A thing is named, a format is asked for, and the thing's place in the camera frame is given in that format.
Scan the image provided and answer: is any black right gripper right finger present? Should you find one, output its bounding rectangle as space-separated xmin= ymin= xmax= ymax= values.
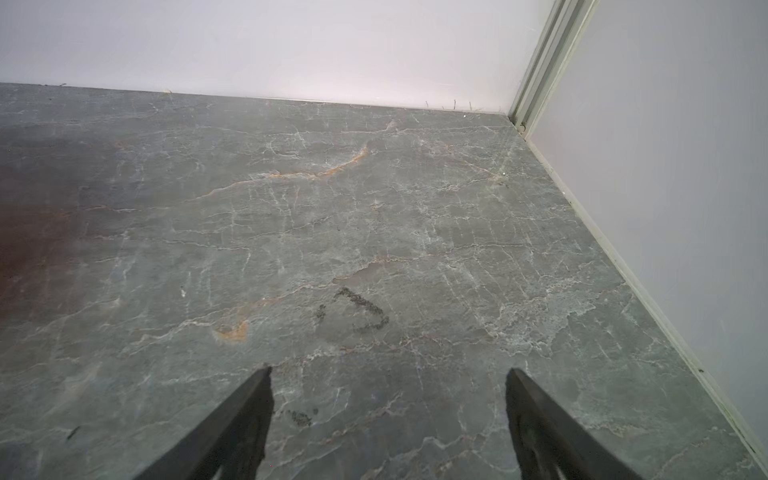
xmin=505 ymin=368 xmax=639 ymax=480

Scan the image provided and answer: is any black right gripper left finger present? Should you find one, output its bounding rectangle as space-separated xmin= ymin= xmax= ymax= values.
xmin=138 ymin=366 xmax=274 ymax=480

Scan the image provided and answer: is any aluminium corner frame post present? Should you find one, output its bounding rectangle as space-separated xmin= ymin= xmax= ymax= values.
xmin=508 ymin=0 xmax=599 ymax=138

